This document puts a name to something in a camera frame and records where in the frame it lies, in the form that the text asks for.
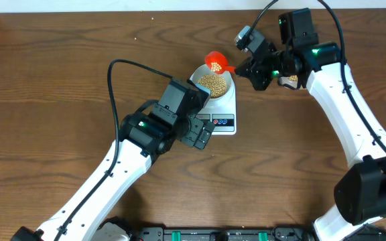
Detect red plastic measuring scoop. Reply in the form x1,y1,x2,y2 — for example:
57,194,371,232
204,51,235,74

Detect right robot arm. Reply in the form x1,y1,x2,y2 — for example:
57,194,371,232
235,8,386,240

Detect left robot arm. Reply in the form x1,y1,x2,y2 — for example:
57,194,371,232
12,78,214,240

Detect white digital kitchen scale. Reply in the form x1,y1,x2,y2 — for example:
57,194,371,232
197,71,237,135

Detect grey round bowl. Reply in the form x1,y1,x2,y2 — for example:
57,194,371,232
190,64,235,100

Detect clear plastic bean container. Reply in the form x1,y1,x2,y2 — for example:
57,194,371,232
277,75,308,90

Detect soybeans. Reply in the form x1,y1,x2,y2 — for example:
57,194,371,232
198,74,227,98

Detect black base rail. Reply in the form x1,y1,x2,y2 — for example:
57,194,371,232
97,217,386,241

